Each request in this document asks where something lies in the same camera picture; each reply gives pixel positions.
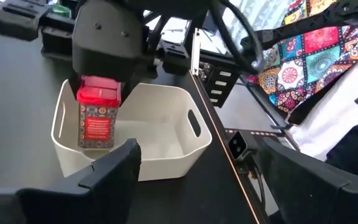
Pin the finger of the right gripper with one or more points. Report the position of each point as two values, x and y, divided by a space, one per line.
126 90
74 85

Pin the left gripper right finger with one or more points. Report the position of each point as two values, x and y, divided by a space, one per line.
315 199

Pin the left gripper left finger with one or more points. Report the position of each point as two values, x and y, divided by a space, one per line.
73 205

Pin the red-lid smoked paprika tin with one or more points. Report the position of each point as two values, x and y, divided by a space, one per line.
97 127

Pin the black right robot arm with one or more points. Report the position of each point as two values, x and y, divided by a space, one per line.
20 21

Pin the white plastic bin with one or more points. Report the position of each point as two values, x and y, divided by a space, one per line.
154 140

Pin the person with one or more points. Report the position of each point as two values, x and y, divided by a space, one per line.
322 124

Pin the black box with white labels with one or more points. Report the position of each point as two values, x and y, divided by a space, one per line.
219 84

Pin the colourful patchwork cloth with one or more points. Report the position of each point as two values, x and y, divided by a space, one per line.
319 59

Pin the black two-lens camera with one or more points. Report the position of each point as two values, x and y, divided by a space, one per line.
238 146

